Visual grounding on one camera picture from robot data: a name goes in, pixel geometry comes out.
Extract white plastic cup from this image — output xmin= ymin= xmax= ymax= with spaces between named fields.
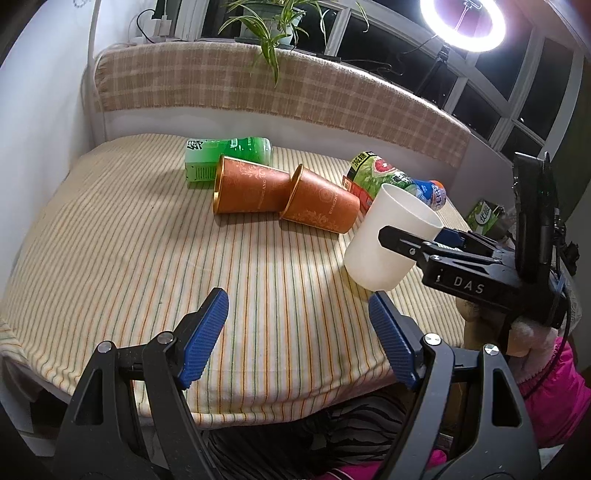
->
xmin=344 ymin=184 xmax=444 ymax=291

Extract right brown paper cup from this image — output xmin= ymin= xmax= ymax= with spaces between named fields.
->
xmin=280 ymin=164 xmax=360 ymax=234

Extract brown paper cup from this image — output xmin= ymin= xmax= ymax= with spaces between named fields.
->
xmin=280 ymin=164 xmax=360 ymax=234
xmin=212 ymin=156 xmax=290 ymax=214

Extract left brown paper cup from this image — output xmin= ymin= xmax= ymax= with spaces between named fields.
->
xmin=212 ymin=156 xmax=290 ymax=214

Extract blue orange-capped bottle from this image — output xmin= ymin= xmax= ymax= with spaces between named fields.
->
xmin=406 ymin=179 xmax=447 ymax=211

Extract green carton box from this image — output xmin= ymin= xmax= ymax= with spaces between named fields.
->
xmin=466 ymin=199 xmax=505 ymax=235

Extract green watermelon snack bag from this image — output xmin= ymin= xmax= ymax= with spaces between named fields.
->
xmin=342 ymin=151 xmax=416 ymax=213

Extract pink sleeve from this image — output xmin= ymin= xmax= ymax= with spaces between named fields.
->
xmin=518 ymin=337 xmax=590 ymax=448

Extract striped beige table cloth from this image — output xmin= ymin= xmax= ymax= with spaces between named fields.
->
xmin=1 ymin=134 xmax=394 ymax=428

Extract checkered beige sill cloth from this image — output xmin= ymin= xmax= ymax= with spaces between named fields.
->
xmin=94 ymin=42 xmax=471 ymax=168

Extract black light tripod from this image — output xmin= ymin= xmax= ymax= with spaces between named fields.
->
xmin=414 ymin=43 xmax=451 ymax=97

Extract green plastic bottle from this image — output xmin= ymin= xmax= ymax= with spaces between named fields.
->
xmin=184 ymin=137 xmax=273 ymax=183

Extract green spider plant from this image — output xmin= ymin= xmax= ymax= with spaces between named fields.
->
xmin=217 ymin=0 xmax=371 ymax=85

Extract grey-green plant pot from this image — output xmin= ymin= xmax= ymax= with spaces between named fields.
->
xmin=240 ymin=1 xmax=305 ymax=48

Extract white power chargers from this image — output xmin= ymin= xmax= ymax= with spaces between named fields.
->
xmin=128 ymin=10 xmax=172 ymax=44

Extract white ring light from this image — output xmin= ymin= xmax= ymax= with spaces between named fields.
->
xmin=419 ymin=0 xmax=507 ymax=53

